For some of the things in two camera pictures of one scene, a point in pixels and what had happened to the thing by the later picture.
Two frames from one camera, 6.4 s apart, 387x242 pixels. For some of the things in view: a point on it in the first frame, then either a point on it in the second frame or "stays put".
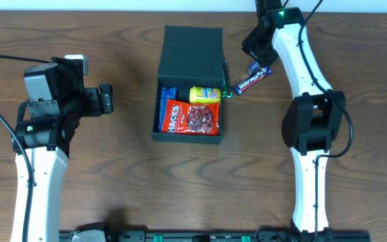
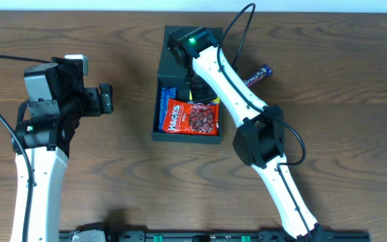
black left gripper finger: [107, 98] stays put
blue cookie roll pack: [165, 93] stays put
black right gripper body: [256, 51] → [198, 90]
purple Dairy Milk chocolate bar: [238, 89] stays put
